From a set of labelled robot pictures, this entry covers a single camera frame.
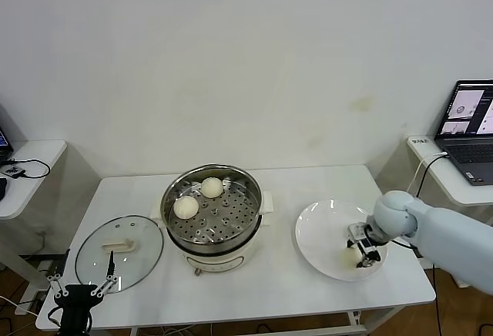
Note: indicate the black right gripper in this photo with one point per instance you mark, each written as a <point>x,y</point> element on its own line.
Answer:
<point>371,237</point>

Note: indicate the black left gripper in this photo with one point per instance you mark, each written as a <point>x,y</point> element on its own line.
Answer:
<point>77,305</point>

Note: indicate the white steamed baozi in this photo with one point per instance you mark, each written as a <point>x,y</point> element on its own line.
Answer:
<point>186,207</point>
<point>348,259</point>
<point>212,187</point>

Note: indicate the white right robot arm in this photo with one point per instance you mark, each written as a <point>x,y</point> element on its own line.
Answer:
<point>443,236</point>

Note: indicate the stainless steel steamer basket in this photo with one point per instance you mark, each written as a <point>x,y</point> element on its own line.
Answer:
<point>227,220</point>

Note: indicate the white power strip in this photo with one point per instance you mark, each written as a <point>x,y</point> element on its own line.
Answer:
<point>44,266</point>

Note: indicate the white round plate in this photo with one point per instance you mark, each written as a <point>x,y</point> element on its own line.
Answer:
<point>319,236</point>

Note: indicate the white side table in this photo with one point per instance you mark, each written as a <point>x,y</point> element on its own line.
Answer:
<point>34,158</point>
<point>443,182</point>

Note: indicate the white printed label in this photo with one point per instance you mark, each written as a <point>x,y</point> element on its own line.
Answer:
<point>420,142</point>

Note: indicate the cream electric cooking pot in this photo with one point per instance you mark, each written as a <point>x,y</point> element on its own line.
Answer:
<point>215,261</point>

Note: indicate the grey open laptop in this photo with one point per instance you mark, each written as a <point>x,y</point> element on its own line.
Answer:
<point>470,155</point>

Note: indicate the black open laptop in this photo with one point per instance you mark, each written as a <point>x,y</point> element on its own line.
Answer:
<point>3,139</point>

